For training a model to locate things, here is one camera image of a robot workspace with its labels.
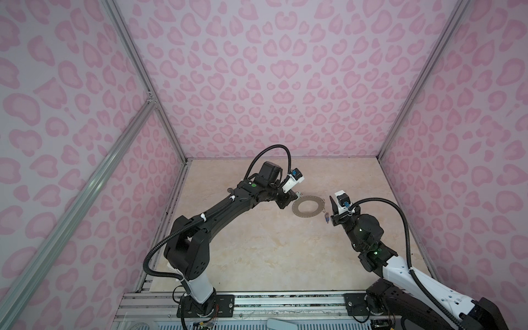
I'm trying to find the silver perforated metal ring disc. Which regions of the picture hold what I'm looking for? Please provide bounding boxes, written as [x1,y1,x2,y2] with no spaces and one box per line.
[291,195,325,219]

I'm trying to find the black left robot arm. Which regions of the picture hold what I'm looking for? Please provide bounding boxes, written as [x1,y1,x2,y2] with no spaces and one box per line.
[164,161,304,314]

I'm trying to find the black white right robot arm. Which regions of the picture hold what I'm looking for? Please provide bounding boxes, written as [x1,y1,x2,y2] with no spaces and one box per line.
[331,206,507,329]

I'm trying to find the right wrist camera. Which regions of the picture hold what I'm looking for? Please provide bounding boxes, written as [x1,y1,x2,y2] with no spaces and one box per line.
[329,190,351,215]

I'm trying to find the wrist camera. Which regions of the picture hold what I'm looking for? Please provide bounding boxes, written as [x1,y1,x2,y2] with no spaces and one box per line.
[282,168,304,193]
[329,190,351,215]

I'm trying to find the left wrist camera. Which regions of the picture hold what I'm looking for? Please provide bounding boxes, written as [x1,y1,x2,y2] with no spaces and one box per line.
[282,168,304,193]

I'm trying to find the black corrugated right cable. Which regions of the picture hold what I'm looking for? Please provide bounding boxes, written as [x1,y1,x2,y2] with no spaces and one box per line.
[348,197,467,330]

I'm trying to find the black corrugated cable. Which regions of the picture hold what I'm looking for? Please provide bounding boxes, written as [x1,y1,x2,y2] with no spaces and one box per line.
[348,197,467,330]
[142,144,293,290]

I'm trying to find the black corrugated left cable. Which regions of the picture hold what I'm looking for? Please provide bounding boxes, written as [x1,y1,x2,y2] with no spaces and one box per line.
[142,144,293,290]

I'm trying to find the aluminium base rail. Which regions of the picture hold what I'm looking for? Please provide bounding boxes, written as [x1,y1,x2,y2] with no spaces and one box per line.
[111,290,471,330]

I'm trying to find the diagonal aluminium frame bar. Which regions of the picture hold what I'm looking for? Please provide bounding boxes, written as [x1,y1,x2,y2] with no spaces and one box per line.
[1,100,156,329]

